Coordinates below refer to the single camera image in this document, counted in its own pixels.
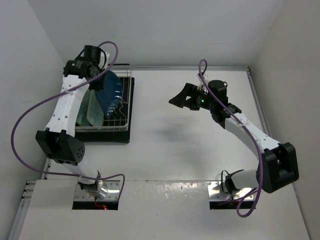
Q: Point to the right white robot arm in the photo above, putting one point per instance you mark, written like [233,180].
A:
[277,162]

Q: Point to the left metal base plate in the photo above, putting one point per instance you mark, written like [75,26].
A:
[107,190]

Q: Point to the light green plate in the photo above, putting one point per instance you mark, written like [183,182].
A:
[81,119]
[94,115]

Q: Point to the metal base plate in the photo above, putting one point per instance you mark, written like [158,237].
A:
[217,192]
[107,190]

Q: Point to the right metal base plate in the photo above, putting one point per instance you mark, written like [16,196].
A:
[217,192]

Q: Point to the white wire dish rack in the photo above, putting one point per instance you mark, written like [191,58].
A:
[112,114]

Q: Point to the black drainer tray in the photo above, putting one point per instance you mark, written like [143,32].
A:
[112,136]

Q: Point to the dark blue leaf dish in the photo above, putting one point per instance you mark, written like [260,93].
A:
[111,94]

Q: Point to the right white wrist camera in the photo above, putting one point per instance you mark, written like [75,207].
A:
[203,81]

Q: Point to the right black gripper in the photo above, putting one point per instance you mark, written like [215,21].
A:
[180,99]

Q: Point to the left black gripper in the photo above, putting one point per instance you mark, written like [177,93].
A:
[97,86]

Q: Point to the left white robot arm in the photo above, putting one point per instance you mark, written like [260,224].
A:
[57,140]

